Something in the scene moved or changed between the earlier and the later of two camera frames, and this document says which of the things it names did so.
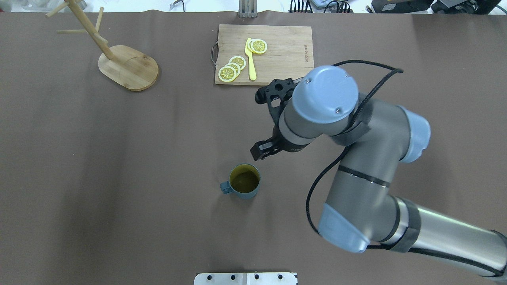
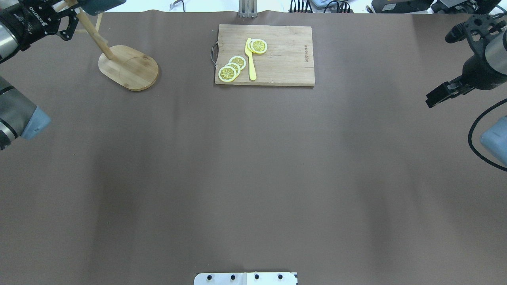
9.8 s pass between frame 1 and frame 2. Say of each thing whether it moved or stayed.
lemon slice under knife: stayed
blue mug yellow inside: moved
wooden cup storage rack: stayed
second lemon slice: stayed
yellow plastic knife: stayed
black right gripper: moved
